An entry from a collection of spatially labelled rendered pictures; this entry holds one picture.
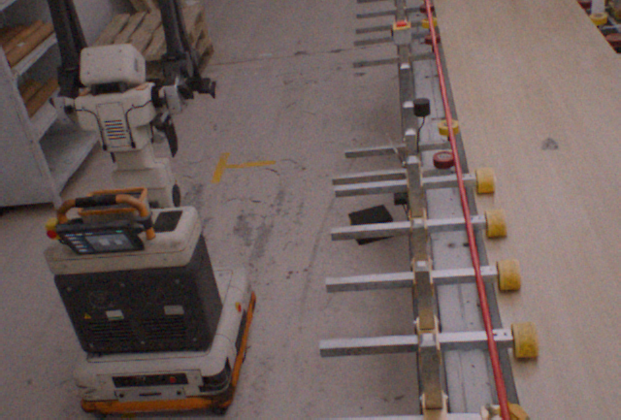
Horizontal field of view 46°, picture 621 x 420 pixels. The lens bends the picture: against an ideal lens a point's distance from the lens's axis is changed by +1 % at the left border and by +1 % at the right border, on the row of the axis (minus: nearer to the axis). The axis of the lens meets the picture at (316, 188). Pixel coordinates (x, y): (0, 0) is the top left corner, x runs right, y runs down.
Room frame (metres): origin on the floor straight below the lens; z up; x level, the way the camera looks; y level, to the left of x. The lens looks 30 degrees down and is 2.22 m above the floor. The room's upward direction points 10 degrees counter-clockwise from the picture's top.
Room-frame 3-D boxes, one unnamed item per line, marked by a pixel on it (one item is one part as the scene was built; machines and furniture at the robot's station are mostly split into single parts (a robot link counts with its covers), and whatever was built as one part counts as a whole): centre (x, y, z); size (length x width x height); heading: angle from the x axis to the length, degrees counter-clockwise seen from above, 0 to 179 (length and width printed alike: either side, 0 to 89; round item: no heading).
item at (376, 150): (2.58, -0.36, 0.82); 0.43 x 0.03 x 0.04; 81
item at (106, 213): (2.37, 0.74, 0.87); 0.23 x 0.15 x 0.11; 80
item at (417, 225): (1.62, -0.25, 0.87); 0.04 x 0.04 x 0.48; 81
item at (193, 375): (2.15, 0.76, 0.23); 0.41 x 0.02 x 0.08; 80
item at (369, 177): (2.34, -0.28, 0.84); 0.43 x 0.03 x 0.04; 81
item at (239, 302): (2.48, 0.73, 0.16); 0.67 x 0.64 x 0.25; 170
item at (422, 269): (1.38, -0.21, 0.92); 0.04 x 0.04 x 0.48; 81
